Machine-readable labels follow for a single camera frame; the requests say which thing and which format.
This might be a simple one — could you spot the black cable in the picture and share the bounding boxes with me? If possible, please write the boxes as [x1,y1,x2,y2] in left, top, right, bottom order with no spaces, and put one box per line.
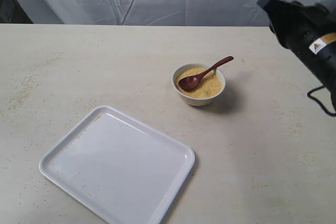
[306,85,336,117]

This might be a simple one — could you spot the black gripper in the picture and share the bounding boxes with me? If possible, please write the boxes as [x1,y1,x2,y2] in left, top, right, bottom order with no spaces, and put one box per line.
[257,0,335,90]

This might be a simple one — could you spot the dark red wooden spoon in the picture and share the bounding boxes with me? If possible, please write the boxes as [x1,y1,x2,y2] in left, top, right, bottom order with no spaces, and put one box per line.
[178,56,234,91]

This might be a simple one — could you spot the white plastic tray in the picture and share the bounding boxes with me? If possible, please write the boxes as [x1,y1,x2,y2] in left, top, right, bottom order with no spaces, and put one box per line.
[39,105,195,223]

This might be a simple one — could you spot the white ceramic bowl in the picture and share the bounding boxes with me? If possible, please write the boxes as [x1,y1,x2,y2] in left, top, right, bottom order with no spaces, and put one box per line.
[172,63,226,106]

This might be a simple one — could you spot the yellow-brown granular grain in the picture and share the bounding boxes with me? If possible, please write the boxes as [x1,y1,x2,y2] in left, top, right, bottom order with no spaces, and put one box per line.
[175,68,222,99]

